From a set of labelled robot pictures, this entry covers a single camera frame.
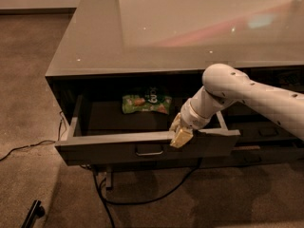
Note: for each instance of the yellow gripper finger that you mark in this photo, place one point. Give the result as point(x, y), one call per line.
point(176, 124)
point(182, 136)

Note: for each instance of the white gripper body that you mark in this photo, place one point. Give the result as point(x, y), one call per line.
point(194, 118)

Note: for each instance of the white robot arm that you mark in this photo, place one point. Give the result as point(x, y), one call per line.
point(222, 86)

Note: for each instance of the grey glass-top drawer cabinet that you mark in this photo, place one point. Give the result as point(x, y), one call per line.
point(111, 46)

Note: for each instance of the green snack bag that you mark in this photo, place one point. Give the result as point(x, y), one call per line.
point(146, 99)

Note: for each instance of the metal cabinet leg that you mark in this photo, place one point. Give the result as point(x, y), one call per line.
point(108, 179)

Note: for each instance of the black bar object on floor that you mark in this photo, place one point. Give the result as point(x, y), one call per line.
point(35, 212)

